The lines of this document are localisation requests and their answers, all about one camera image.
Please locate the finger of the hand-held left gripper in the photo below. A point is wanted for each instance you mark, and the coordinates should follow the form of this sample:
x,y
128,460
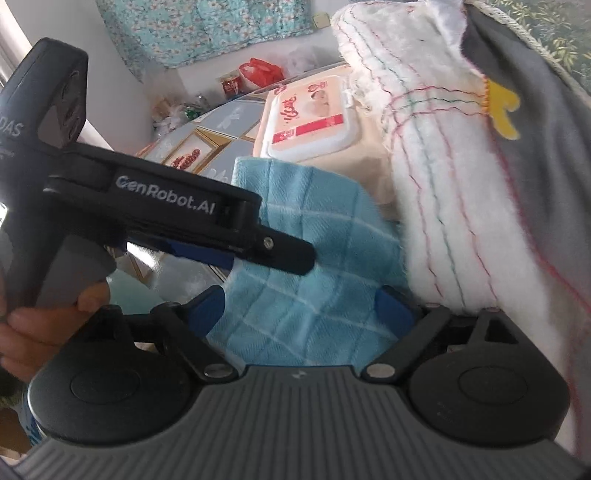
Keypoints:
x,y
198,254
286,256

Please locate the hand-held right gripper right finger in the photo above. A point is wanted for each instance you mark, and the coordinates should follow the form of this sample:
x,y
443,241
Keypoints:
x,y
392,307

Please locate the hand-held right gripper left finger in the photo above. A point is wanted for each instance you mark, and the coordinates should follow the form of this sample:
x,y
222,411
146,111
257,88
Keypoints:
x,y
210,309

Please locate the blue checked towel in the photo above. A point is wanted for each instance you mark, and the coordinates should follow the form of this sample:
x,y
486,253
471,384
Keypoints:
x,y
323,240

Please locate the person's left hand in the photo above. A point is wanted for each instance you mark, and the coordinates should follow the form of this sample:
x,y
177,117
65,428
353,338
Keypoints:
x,y
32,332

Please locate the clear plastic bag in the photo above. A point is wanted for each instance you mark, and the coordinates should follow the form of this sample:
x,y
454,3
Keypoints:
x,y
178,113

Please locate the white box red flower print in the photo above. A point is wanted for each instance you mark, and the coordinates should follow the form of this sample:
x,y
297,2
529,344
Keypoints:
x,y
207,138

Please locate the white fluffy stitched towel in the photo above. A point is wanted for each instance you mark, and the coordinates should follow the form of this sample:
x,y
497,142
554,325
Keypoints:
x,y
438,184

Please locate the pink wet wipes pack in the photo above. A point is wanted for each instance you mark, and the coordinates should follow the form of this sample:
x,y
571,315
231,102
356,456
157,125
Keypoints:
x,y
314,115

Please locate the grey garment with yellow patch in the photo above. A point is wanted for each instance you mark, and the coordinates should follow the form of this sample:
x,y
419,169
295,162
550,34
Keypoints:
x,y
545,207

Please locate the small red plastic bag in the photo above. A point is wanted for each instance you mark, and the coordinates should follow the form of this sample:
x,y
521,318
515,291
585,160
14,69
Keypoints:
x,y
261,71

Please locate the green leaf-print fabric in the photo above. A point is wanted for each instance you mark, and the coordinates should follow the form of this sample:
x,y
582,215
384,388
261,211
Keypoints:
x,y
554,32

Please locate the teal floral wall cloth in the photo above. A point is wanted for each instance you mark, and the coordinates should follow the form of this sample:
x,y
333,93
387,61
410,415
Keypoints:
x,y
207,32

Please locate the white wall socket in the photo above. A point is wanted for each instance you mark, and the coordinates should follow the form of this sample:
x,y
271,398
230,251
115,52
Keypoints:
x,y
322,21

